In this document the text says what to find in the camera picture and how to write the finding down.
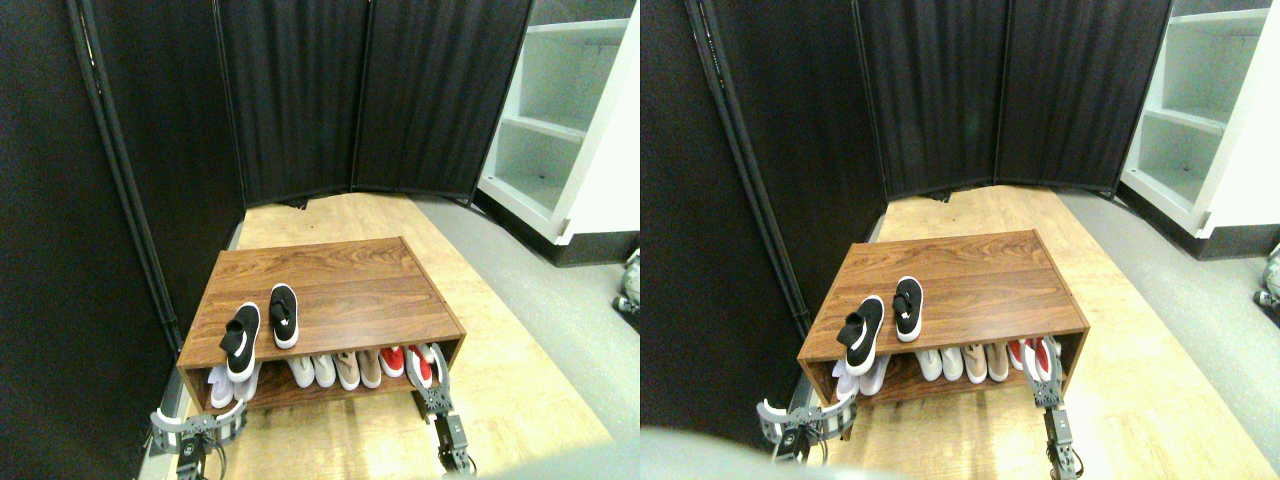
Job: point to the grey machine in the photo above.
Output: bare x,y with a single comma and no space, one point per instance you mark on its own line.
1270,285
630,290

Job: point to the black shoe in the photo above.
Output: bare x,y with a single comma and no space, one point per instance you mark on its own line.
908,310
240,342
284,316
862,336

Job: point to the black curtain stand foot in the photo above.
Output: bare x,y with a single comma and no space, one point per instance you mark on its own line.
296,202
937,192

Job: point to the brown shoe rack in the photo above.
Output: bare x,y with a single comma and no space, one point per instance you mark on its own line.
340,285
970,280

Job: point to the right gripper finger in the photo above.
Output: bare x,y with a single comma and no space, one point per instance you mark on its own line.
440,366
1032,360
412,368
1058,358

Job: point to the beige shoe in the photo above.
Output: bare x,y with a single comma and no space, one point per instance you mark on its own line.
347,372
974,363
370,370
997,361

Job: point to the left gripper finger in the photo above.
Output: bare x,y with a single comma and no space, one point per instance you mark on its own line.
775,416
168,424
838,412
228,420

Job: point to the white shelf unit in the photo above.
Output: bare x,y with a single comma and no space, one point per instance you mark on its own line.
1200,90
560,100

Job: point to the black curtain stand pole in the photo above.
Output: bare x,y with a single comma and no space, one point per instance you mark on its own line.
742,150
116,150

